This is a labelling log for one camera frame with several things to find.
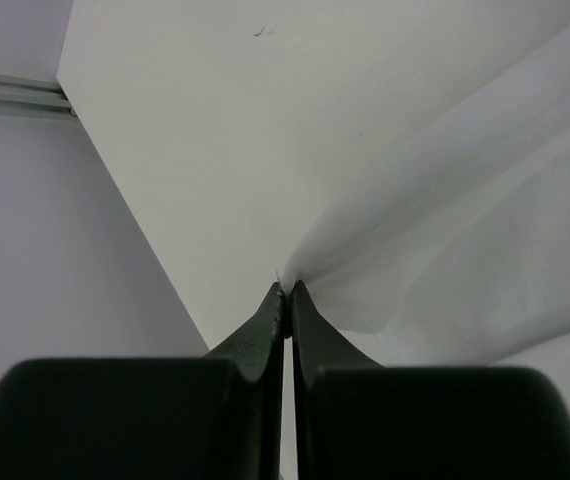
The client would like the left aluminium frame post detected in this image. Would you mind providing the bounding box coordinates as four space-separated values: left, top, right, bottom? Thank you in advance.
0 74 77 121

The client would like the white t shirt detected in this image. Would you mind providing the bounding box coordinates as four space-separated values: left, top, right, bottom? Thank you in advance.
280 25 570 364

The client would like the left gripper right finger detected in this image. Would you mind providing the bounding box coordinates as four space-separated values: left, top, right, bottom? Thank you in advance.
289 283 570 479

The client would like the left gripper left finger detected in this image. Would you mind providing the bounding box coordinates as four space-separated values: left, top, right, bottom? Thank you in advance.
0 286 284 479

